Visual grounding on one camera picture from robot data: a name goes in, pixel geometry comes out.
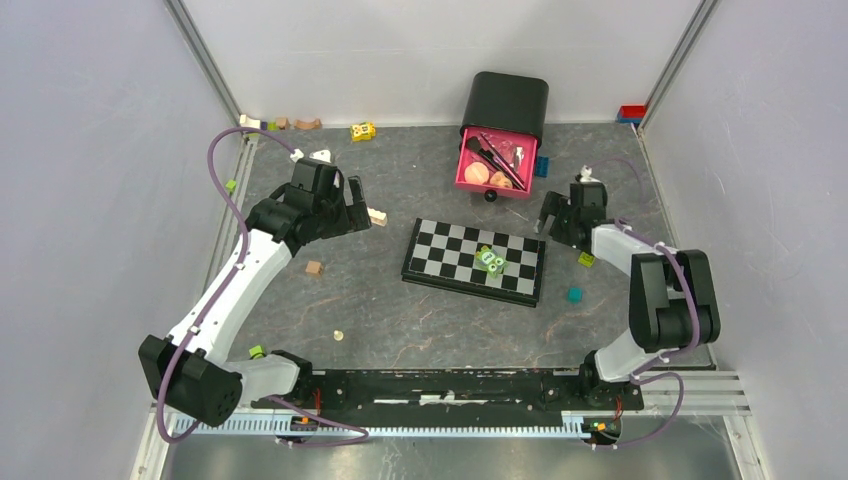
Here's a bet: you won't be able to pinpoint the green lego brick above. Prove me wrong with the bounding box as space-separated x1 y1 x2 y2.
578 252 596 268

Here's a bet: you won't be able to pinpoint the teal cube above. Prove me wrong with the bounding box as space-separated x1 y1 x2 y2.
567 287 583 304

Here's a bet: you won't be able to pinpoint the small green block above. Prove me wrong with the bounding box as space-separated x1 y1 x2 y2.
249 345 267 360

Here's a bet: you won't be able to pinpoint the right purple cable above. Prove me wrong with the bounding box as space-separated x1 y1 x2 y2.
586 157 702 449

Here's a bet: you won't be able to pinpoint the brown wooden cube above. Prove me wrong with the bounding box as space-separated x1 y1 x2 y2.
305 260 324 277

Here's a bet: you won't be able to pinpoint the purple cable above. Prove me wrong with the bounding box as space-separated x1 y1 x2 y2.
586 157 702 449
155 127 370 449

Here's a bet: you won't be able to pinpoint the black makeup brush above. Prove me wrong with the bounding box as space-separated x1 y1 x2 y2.
465 135 527 191

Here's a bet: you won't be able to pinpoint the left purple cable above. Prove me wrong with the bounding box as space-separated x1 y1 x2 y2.
155 127 370 449

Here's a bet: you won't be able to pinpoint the white toy block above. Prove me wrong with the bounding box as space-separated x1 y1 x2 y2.
238 114 263 130

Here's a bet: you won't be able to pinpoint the green owl toy block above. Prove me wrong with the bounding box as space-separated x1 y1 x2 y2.
474 245 508 278

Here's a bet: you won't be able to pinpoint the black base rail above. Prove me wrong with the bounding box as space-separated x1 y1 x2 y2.
284 368 644 429

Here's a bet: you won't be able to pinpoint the round pink powder puff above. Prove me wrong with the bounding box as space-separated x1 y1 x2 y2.
463 161 491 185

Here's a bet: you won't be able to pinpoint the blue block behind cabinet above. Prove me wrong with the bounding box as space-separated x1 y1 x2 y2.
534 156 550 178

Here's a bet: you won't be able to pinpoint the black white chessboard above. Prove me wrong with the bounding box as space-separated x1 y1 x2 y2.
401 218 546 308

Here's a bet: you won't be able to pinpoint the wooden arch block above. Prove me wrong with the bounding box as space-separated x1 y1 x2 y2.
293 118 323 130

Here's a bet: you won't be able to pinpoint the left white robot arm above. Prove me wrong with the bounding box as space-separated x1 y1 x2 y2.
139 150 372 426

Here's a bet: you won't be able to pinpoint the yellow toy block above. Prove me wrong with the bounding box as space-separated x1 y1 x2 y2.
350 122 376 142

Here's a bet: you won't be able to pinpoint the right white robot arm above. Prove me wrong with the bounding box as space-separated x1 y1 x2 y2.
535 166 721 408

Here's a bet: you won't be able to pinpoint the white lego brick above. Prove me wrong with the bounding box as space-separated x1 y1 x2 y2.
367 208 388 227

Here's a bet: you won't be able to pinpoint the pink lip gloss wand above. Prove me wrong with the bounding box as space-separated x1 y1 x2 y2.
480 134 526 190

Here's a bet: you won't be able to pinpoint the black drawer cabinet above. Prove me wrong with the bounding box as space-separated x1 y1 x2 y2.
460 71 550 145

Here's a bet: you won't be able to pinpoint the clear plastic wrapper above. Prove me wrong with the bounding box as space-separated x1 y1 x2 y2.
488 135 524 174

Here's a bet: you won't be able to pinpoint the red blue blocks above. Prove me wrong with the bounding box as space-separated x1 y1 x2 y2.
616 104 647 125

